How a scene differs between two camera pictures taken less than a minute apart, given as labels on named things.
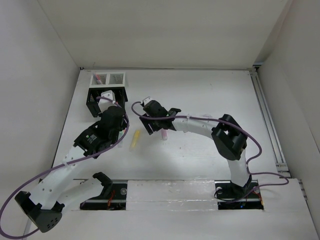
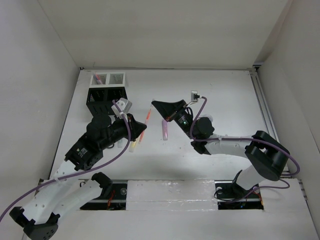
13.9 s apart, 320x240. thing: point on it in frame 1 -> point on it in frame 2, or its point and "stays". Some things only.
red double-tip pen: [98, 78] stays
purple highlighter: [164, 134] stays
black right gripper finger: [156, 126] -> [167, 112]
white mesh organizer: [107, 79] stays
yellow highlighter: [134, 141] stays
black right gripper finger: [145, 122] -> [163, 107]
